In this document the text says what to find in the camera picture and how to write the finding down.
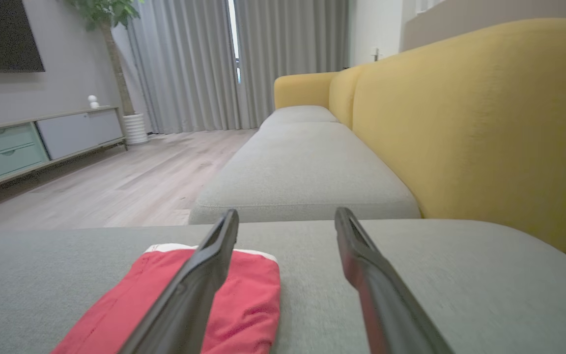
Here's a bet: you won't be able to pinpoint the red shorts white mint trim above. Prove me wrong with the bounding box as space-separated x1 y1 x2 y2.
51 243 282 354

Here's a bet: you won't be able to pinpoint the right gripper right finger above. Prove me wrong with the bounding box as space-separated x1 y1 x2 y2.
334 206 454 354

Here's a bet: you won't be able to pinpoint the yellow sofa armrest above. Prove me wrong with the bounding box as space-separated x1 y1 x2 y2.
274 72 338 110

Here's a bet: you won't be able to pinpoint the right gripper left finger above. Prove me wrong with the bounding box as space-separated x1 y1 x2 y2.
117 209 240 354

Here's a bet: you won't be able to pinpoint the grey curtain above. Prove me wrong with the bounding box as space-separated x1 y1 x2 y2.
234 0 350 129
126 0 242 134

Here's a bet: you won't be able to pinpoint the large grey sofa seat cushion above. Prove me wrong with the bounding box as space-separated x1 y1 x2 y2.
0 219 566 354

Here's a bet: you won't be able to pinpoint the small grey sofa seat cushion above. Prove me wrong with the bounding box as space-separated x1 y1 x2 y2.
258 105 340 131

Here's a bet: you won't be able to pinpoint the yellow sofa back cushion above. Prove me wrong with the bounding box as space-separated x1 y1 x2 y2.
329 66 365 129
352 18 566 254

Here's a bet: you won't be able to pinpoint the green indoor tree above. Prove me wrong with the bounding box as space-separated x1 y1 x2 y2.
64 0 141 117

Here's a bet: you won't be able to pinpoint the low tv cabinet mint drawers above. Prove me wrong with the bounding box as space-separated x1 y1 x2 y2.
0 106 127 197

